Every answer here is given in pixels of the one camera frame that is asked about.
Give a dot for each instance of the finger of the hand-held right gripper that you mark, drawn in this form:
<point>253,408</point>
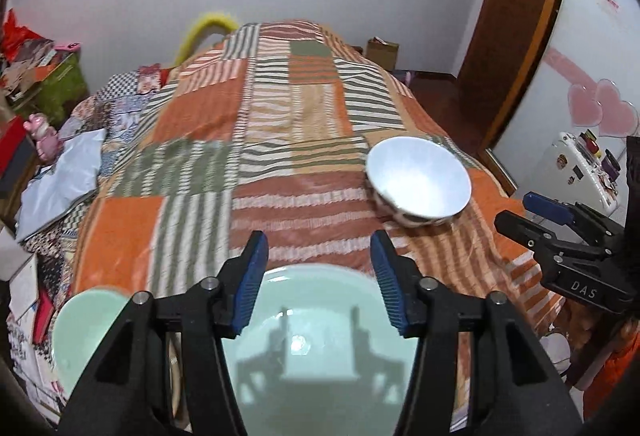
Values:
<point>545,208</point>
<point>520,228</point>

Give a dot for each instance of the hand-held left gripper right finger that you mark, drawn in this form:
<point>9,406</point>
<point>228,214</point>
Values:
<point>387,276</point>

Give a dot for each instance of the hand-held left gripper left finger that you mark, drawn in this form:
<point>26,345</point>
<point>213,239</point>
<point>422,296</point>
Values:
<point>250,276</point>

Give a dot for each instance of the green plate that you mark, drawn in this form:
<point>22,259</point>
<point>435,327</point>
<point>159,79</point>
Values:
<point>310,316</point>

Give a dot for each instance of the white bowl with patterned outside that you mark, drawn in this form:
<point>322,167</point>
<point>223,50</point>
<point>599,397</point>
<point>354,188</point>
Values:
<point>420,181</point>

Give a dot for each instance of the green bowl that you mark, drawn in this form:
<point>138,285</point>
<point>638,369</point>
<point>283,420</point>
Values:
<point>85,328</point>

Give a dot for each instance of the small white fridge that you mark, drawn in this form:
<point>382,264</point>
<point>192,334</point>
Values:
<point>560,165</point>

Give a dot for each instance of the person's orange clothing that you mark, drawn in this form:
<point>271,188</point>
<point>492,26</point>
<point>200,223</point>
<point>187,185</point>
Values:
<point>620,361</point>

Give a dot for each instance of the orange striped patchwork blanket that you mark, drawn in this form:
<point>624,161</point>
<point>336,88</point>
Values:
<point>280,140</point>

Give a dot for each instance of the brown wooden door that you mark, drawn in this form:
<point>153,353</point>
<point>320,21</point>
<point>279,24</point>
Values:
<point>515,15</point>

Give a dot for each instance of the red book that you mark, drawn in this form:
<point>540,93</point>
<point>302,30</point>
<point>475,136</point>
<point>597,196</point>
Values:
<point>44,316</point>

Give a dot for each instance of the checkered patchwork quilt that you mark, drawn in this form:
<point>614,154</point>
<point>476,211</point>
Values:
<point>125,105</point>

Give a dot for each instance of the cardboard box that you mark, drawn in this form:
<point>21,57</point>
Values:
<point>382,55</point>

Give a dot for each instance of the pink toy figure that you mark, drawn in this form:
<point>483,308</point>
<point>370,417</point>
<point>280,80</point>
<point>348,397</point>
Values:
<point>42,138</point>

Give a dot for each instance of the yellow fuzzy hoop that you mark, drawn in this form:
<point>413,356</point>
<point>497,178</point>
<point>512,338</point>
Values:
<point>210,20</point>

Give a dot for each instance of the green box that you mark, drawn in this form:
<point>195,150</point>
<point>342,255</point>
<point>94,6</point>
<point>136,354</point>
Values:
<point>60,80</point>

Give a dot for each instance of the long red box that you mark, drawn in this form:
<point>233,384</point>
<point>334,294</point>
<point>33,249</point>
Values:
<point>10,140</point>

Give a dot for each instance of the pile of magazines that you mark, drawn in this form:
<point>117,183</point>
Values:
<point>30,55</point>

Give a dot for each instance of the red plastic bag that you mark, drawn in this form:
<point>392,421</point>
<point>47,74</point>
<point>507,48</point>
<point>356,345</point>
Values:
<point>15,33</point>

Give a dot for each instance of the pink heart wall decal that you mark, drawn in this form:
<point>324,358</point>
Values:
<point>582,108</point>
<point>617,115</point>

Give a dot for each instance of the red wall sticker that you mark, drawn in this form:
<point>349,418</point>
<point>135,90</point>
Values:
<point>611,3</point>

